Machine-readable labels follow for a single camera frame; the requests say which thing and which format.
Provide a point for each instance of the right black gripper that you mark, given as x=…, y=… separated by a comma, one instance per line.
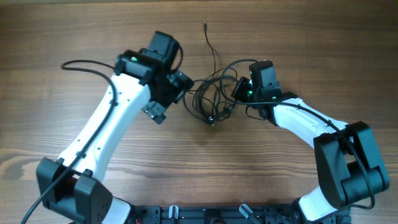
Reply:
x=239, y=90

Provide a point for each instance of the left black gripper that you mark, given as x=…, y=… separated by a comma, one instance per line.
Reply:
x=180, y=83

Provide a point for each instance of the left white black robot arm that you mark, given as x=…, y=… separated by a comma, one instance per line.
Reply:
x=145, y=81

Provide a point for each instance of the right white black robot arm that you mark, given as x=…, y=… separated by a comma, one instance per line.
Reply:
x=350, y=168

